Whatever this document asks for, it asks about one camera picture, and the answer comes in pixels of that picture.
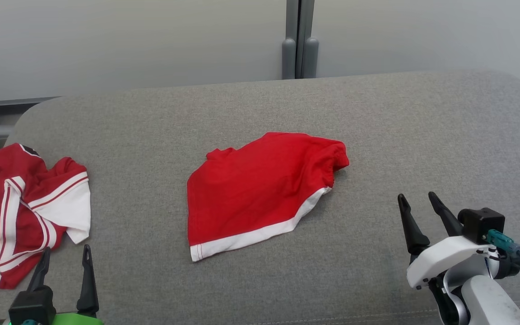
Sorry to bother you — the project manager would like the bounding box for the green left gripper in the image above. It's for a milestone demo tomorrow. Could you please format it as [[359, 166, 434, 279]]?
[[27, 244, 105, 325]]

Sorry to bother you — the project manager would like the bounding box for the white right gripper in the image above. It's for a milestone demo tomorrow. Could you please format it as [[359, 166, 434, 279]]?
[[397, 191, 498, 290]]

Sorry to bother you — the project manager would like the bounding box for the red shorts white hem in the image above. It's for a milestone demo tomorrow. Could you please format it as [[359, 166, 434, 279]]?
[[186, 131, 350, 263]]

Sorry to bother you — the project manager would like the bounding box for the black cable teal plug right arm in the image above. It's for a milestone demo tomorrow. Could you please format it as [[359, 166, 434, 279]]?
[[486, 228, 520, 297]]

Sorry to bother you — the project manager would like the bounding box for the grey partition base rail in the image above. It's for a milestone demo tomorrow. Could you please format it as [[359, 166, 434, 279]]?
[[0, 96, 61, 107]]

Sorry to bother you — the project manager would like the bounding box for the grey partition post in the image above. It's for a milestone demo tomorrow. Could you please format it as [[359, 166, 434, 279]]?
[[281, 0, 298, 80], [297, 0, 320, 79]]

